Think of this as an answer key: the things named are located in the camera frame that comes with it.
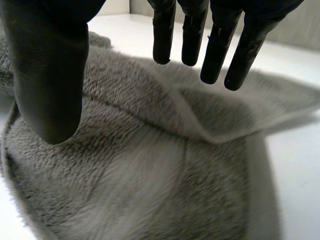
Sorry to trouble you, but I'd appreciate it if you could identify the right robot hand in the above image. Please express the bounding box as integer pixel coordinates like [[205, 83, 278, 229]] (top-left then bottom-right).
[[0, 0, 303, 145]]

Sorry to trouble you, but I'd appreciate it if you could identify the grey towel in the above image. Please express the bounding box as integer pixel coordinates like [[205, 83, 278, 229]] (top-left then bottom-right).
[[0, 31, 320, 240]]

